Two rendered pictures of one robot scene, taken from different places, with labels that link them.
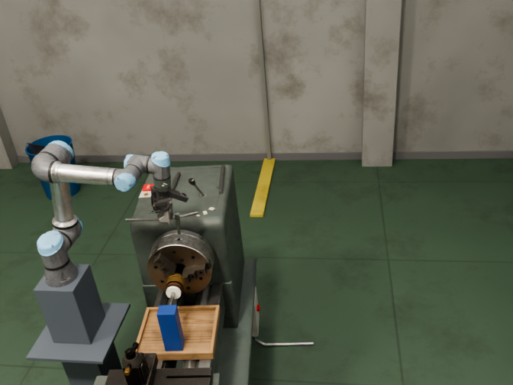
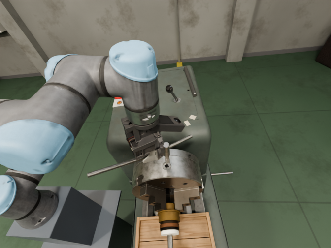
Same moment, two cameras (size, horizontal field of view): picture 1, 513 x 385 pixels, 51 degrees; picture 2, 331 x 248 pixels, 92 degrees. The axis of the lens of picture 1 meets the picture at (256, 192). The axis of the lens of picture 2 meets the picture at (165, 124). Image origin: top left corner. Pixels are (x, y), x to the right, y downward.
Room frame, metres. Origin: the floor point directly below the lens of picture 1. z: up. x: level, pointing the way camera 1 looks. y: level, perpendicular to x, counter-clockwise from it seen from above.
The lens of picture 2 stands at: (1.76, 0.36, 1.80)
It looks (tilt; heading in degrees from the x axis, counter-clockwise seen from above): 48 degrees down; 0
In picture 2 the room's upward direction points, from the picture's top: 11 degrees counter-clockwise
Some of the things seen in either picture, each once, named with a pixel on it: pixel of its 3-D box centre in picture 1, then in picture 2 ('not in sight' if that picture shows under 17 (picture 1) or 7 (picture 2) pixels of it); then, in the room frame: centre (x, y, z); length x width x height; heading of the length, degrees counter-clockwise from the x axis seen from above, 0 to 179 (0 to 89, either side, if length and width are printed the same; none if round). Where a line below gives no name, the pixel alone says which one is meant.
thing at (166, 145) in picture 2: (178, 224); (166, 153); (2.05, 0.38, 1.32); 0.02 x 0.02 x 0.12
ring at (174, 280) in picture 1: (175, 285); (169, 217); (1.91, 0.42, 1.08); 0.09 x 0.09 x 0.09; 85
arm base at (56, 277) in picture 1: (59, 268); (32, 206); (2.03, 0.97, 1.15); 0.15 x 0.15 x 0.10
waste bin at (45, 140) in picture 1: (53, 166); not in sight; (4.84, 2.02, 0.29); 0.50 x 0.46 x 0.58; 79
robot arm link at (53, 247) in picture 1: (53, 248); (9, 195); (2.04, 0.97, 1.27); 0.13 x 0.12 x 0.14; 167
